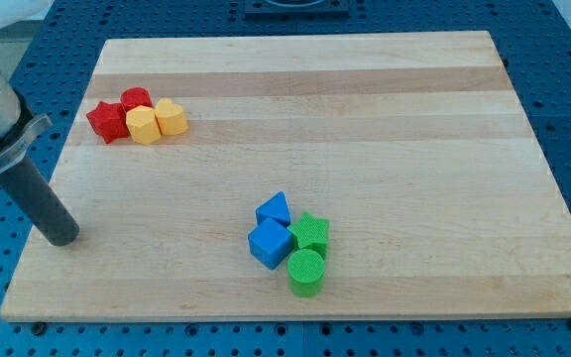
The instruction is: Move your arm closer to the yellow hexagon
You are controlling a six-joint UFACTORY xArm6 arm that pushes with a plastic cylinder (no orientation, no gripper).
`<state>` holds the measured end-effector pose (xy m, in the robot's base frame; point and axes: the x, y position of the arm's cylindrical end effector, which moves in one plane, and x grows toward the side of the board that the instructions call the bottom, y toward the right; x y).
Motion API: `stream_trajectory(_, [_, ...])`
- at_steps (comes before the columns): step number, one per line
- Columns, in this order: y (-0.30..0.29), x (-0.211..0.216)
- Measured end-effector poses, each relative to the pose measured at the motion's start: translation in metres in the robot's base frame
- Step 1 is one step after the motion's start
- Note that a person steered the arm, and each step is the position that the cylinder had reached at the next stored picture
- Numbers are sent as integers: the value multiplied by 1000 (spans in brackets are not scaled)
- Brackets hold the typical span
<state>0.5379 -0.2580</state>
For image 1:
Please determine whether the green star block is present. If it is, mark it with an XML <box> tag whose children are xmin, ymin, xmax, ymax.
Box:
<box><xmin>287</xmin><ymin>211</ymin><xmax>330</xmax><ymax>260</ymax></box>

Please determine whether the red cylinder block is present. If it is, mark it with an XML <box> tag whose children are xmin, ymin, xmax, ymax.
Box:
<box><xmin>120</xmin><ymin>87</ymin><xmax>153</xmax><ymax>112</ymax></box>

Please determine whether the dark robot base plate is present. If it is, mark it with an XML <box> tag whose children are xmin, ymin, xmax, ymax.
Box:
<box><xmin>244</xmin><ymin>0</ymin><xmax>351</xmax><ymax>19</ymax></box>

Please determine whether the red star block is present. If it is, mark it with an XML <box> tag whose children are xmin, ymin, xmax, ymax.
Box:
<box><xmin>86</xmin><ymin>101</ymin><xmax>130</xmax><ymax>144</ymax></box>

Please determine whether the yellow heart block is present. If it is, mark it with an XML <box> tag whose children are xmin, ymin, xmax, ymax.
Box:
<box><xmin>155</xmin><ymin>98</ymin><xmax>189</xmax><ymax>136</ymax></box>

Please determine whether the light wooden board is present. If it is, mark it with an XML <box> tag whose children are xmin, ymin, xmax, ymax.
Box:
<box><xmin>0</xmin><ymin>31</ymin><xmax>571</xmax><ymax>322</ymax></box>

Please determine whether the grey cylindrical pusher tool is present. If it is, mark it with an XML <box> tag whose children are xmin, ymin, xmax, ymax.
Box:
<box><xmin>0</xmin><ymin>157</ymin><xmax>79</xmax><ymax>246</ymax></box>

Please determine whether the green cylinder block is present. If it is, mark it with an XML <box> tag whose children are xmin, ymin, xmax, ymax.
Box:
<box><xmin>286</xmin><ymin>249</ymin><xmax>325</xmax><ymax>298</ymax></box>

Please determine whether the blue triangle block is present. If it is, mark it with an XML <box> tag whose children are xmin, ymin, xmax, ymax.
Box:
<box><xmin>255</xmin><ymin>191</ymin><xmax>291</xmax><ymax>227</ymax></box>

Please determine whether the yellow hexagon block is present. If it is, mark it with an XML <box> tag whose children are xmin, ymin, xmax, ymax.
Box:
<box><xmin>126</xmin><ymin>106</ymin><xmax>162</xmax><ymax>145</ymax></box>

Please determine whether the blue cube block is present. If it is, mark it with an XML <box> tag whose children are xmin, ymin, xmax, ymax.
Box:
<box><xmin>248</xmin><ymin>218</ymin><xmax>292</xmax><ymax>270</ymax></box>

